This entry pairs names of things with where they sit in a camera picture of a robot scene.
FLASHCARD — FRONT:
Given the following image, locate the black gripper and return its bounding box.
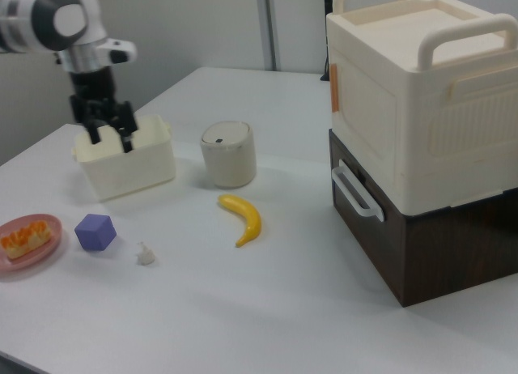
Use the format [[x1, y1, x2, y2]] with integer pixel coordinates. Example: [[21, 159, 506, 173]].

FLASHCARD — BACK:
[[68, 66, 137, 155]]

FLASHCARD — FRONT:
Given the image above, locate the orange glazed bread loaf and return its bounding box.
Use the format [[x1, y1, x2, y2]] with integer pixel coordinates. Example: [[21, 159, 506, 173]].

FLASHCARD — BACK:
[[0, 221, 53, 261]]

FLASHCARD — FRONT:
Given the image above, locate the pink plastic plate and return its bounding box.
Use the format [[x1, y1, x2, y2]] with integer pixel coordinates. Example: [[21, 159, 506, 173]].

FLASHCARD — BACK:
[[0, 213, 64, 273]]

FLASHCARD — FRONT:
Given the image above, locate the open cream plastic container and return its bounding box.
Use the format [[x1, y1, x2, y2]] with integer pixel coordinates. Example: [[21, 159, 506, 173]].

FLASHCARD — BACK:
[[71, 113, 178, 202]]

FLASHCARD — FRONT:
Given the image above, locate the purple cube block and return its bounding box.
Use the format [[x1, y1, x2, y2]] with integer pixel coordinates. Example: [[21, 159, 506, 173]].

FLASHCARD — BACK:
[[74, 213, 118, 253]]

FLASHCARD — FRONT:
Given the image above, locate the round white lidded bin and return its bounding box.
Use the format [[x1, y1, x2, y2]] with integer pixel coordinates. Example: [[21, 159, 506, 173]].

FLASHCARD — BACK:
[[199, 121, 258, 189]]

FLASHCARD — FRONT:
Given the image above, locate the small crumpled white paper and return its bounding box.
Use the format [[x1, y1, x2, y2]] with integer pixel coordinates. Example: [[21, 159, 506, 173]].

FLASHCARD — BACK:
[[135, 240, 156, 266]]

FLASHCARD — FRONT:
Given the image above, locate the yellow banana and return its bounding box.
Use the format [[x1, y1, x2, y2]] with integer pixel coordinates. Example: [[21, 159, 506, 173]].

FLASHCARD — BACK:
[[217, 193, 263, 249]]

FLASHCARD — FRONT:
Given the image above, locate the orange tape strip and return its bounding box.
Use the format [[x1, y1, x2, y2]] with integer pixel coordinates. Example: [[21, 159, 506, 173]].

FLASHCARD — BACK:
[[329, 63, 342, 114]]

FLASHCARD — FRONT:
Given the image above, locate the dark brown drawer cabinet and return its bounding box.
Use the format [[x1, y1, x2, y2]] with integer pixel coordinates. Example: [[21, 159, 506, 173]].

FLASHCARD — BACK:
[[328, 128, 518, 308]]

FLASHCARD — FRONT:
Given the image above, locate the white drawer handle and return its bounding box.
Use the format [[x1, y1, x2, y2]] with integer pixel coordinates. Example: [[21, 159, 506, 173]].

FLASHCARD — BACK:
[[331, 159, 386, 223]]

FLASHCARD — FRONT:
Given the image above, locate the cream storage box with handles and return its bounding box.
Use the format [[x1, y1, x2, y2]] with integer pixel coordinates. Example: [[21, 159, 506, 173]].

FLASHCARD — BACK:
[[325, 0, 518, 216]]

